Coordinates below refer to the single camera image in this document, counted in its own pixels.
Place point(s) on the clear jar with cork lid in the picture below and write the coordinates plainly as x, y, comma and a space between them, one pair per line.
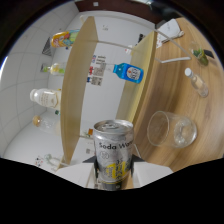
46, 123

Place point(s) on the white papers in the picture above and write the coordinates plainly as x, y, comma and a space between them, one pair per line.
170, 30

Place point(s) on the clear bottle with green cap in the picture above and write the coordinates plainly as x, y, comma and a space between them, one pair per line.
55, 69

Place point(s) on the teal bottle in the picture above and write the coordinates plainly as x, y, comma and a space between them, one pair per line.
57, 112

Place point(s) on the small posters on wall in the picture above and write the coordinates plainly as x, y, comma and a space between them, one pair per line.
96, 70

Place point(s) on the clear drinking glass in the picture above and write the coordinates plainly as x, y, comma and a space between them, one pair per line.
173, 130

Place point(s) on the blue liquid bottle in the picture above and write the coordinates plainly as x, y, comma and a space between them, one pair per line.
128, 72

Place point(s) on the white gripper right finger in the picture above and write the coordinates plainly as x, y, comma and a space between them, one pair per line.
151, 172

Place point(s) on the ceiling vent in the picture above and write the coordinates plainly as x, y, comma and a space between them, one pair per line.
47, 47

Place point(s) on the clear bottle with orange cap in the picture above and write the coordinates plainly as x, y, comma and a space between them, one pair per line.
89, 132

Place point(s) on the two-tier wooden shelf rack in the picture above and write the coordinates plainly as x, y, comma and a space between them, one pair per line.
78, 83

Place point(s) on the silver soda water can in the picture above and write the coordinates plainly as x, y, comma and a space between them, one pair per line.
113, 150

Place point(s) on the clear bottle with red label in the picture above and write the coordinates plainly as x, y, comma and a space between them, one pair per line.
198, 83

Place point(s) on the glass jar of limes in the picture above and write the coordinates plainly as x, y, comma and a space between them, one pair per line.
201, 56

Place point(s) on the white and yellow bottle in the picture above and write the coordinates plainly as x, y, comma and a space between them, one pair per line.
128, 50

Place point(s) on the white milk bottle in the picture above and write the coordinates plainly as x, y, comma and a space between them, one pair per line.
45, 97

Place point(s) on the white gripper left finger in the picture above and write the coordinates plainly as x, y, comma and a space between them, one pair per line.
75, 173

